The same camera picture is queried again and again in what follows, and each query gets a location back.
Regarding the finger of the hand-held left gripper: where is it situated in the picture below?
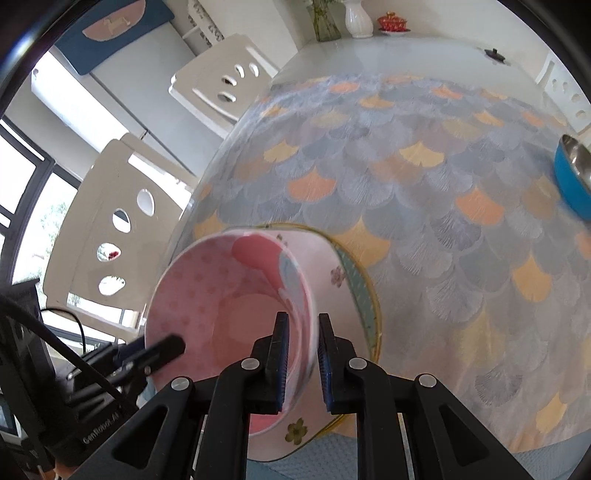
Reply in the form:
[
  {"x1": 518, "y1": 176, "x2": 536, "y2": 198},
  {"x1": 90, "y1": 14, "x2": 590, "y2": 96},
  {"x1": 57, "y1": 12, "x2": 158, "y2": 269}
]
[
  {"x1": 131, "y1": 335, "x2": 186, "y2": 371},
  {"x1": 111, "y1": 339, "x2": 146, "y2": 370}
]

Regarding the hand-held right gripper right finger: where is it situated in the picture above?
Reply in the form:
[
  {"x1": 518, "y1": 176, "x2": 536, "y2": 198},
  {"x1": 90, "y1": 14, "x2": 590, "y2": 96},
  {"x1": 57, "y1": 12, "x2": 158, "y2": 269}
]
[{"x1": 318, "y1": 313, "x2": 541, "y2": 480}]

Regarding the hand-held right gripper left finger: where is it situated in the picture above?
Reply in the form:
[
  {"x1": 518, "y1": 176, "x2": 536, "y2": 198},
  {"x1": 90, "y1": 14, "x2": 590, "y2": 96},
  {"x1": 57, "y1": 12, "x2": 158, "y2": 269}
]
[{"x1": 90, "y1": 311, "x2": 291, "y2": 480}]

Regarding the pink floral bowl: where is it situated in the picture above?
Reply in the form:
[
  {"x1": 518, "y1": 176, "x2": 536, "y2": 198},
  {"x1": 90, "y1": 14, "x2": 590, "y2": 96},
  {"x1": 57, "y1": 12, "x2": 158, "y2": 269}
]
[{"x1": 144, "y1": 228, "x2": 356, "y2": 462}]

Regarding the round leaf-print gold-rim plate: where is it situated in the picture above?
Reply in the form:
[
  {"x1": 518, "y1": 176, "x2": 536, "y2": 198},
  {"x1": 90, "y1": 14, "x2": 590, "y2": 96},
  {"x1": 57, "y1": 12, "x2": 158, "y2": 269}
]
[{"x1": 259, "y1": 223, "x2": 384, "y2": 439}]

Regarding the white cutout-back chair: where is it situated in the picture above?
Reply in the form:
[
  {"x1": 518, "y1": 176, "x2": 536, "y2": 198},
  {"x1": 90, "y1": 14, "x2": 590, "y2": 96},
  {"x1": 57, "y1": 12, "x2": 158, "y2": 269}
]
[
  {"x1": 536, "y1": 53, "x2": 589, "y2": 134},
  {"x1": 41, "y1": 134, "x2": 195, "y2": 333},
  {"x1": 168, "y1": 33, "x2": 280, "y2": 137}
]

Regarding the scallop-pattern tablecloth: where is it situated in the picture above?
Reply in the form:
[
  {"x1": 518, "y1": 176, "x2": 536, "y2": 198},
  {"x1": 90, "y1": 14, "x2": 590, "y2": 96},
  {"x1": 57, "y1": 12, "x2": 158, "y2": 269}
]
[{"x1": 166, "y1": 76, "x2": 591, "y2": 457}]

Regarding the black framed window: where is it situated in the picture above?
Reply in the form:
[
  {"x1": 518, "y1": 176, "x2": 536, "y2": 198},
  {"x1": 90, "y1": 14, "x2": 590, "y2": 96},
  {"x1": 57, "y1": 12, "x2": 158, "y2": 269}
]
[{"x1": 0, "y1": 117, "x2": 88, "y2": 287}]

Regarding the white refrigerator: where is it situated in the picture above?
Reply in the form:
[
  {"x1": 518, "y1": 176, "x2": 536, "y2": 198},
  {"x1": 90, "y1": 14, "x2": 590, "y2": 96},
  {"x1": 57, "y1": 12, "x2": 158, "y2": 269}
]
[{"x1": 30, "y1": 0, "x2": 241, "y2": 185}]

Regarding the blue steel-lined bowl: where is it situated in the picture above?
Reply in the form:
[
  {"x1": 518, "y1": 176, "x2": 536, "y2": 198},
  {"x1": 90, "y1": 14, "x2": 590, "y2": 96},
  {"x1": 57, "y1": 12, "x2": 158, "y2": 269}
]
[{"x1": 553, "y1": 134, "x2": 591, "y2": 217}]

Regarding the blue and pink cover cloth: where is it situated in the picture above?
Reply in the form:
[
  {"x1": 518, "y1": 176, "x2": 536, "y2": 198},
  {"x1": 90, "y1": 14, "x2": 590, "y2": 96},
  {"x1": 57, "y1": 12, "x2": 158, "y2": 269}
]
[{"x1": 55, "y1": 0, "x2": 176, "y2": 77}]

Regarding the glass vase with plants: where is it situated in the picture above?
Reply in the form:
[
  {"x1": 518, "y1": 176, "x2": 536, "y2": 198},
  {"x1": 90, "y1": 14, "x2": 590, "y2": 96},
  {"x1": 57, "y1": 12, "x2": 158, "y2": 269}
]
[{"x1": 309, "y1": 0, "x2": 343, "y2": 42}]

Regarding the white ribbed vase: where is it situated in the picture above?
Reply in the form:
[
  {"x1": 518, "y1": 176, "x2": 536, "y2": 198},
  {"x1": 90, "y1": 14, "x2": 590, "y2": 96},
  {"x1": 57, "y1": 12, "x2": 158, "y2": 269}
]
[{"x1": 344, "y1": 0, "x2": 375, "y2": 38}]

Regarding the red lidded dish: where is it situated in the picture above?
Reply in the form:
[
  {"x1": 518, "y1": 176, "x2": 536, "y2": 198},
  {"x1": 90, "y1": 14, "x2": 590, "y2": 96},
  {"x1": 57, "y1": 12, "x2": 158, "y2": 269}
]
[{"x1": 376, "y1": 11, "x2": 411, "y2": 35}]

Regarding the black cable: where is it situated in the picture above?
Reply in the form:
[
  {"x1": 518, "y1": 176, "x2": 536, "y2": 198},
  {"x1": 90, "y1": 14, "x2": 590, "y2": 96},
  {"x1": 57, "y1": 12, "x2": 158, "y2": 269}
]
[{"x1": 0, "y1": 293, "x2": 123, "y2": 400}]

